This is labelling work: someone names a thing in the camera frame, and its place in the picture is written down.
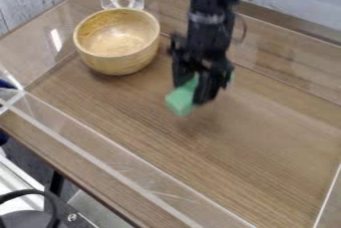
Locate black cable loop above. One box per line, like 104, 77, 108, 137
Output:
0, 189, 61, 228

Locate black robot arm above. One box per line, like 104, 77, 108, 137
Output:
167, 0, 239, 109

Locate black table leg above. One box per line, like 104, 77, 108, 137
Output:
49, 171, 64, 196

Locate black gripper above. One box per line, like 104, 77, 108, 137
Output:
170, 12, 234, 106

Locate grey metal base plate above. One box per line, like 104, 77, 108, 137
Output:
56, 197, 99, 228

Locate light wooden bowl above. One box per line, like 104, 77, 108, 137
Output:
73, 8, 160, 76

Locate clear acrylic tray walls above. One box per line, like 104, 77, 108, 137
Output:
0, 0, 341, 228

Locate green rectangular block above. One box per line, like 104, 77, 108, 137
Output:
164, 71, 236, 117

